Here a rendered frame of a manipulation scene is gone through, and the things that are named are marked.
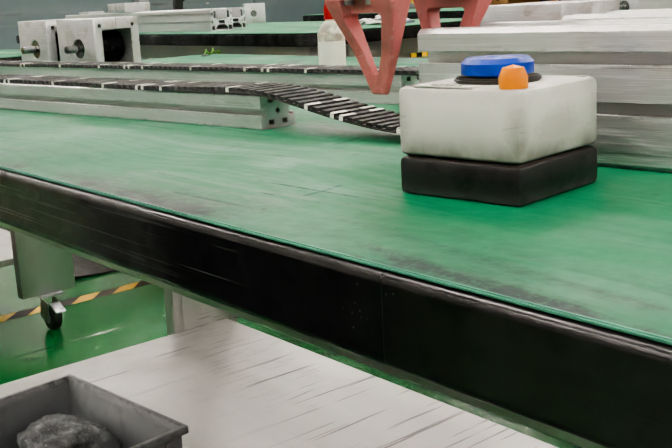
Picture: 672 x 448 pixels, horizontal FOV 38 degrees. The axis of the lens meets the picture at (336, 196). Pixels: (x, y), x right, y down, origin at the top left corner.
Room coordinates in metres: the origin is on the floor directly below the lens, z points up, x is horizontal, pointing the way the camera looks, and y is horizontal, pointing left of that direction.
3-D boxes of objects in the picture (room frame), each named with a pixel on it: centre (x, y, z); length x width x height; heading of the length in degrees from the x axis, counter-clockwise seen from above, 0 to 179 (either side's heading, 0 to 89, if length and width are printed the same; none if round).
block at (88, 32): (1.63, 0.39, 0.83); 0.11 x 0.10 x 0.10; 139
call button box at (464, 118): (0.55, -0.10, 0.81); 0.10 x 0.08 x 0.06; 136
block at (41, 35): (1.71, 0.48, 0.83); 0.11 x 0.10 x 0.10; 133
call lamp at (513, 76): (0.50, -0.09, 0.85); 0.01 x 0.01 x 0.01
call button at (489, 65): (0.54, -0.09, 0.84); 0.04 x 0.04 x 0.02
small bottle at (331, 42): (1.34, 0.00, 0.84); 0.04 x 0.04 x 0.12
